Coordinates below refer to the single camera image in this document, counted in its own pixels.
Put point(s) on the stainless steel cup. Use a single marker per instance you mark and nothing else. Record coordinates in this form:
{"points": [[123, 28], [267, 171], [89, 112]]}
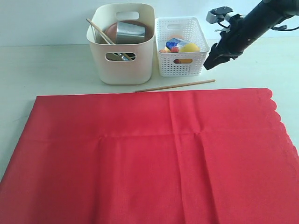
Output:
{"points": [[127, 33]]}

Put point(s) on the red tablecloth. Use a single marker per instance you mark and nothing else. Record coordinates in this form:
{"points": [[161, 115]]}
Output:
{"points": [[171, 157]]}

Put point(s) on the blue white milk carton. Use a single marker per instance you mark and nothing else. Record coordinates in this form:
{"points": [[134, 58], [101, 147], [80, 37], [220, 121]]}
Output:
{"points": [[175, 42]]}

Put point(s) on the red toy sausage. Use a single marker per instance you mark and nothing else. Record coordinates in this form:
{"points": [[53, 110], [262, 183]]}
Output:
{"points": [[175, 50]]}

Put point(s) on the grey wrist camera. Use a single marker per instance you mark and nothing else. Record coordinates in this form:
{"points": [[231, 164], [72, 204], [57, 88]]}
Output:
{"points": [[218, 15]]}

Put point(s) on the metal table knife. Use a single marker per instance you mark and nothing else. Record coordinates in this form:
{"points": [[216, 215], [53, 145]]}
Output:
{"points": [[121, 57]]}

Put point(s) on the wooden chopstick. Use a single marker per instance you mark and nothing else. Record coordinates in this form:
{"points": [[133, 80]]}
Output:
{"points": [[104, 36], [175, 86]]}

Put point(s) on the white perforated basket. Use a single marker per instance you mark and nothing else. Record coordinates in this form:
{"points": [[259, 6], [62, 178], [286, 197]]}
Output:
{"points": [[190, 29]]}

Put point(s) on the brown egg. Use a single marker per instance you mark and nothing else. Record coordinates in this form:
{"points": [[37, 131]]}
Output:
{"points": [[176, 36]]}

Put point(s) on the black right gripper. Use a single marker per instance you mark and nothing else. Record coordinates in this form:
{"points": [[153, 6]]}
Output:
{"points": [[243, 31]]}

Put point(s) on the cream plastic bin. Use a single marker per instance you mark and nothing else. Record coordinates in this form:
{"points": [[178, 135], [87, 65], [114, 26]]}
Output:
{"points": [[110, 69]]}

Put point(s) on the brown wooden plate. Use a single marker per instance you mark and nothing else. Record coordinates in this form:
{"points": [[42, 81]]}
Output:
{"points": [[111, 31]]}

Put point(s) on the yellow lemon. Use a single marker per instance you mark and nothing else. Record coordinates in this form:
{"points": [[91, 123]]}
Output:
{"points": [[188, 48]]}

